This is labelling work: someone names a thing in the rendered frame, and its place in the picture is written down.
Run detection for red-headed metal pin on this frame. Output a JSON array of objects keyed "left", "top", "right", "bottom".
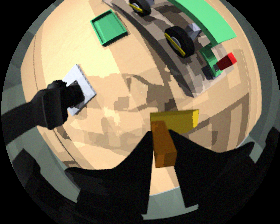
[{"left": 214, "top": 52, "right": 236, "bottom": 71}]

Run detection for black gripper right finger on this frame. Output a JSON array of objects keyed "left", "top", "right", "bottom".
[{"left": 169, "top": 129, "right": 255, "bottom": 208}]

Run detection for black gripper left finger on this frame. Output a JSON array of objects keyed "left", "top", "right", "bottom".
[{"left": 64, "top": 131, "right": 154, "bottom": 214}]

